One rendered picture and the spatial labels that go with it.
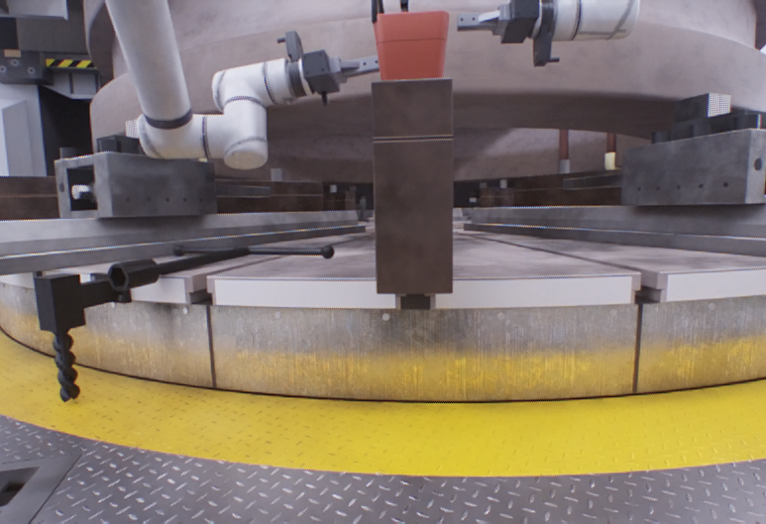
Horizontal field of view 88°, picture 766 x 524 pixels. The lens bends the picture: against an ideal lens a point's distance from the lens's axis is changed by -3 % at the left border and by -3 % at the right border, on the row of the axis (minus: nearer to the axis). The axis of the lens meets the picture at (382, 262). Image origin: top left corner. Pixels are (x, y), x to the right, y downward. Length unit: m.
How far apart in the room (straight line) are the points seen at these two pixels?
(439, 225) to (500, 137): 5.14
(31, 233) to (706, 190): 2.09
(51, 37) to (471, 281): 4.62
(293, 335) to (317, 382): 0.13
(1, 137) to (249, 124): 3.88
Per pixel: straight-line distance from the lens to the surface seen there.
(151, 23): 0.80
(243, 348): 1.13
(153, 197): 1.70
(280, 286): 1.01
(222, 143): 0.90
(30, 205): 2.78
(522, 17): 0.95
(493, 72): 1.56
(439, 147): 0.74
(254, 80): 0.95
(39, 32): 5.11
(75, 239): 1.66
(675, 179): 1.70
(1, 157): 4.66
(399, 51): 0.82
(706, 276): 1.22
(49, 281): 1.22
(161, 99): 0.86
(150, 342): 1.32
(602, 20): 1.03
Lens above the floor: 0.46
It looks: 7 degrees down
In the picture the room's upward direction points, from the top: 1 degrees counter-clockwise
